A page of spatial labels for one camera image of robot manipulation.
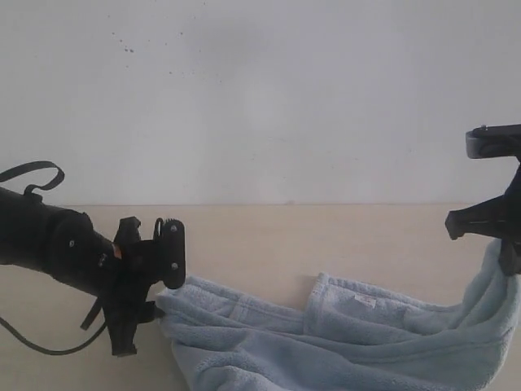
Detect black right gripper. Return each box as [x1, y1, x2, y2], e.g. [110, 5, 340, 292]
[444, 167, 521, 276]

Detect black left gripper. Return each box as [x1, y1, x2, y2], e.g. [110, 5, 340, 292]
[99, 217, 186, 358]

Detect light blue terry towel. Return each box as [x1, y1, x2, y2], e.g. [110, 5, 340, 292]
[156, 240, 520, 390]

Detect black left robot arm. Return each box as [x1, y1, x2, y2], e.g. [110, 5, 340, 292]
[1, 189, 186, 357]

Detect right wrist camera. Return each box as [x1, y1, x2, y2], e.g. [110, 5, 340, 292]
[465, 124, 520, 160]

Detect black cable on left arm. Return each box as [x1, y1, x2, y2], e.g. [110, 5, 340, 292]
[0, 160, 107, 355]

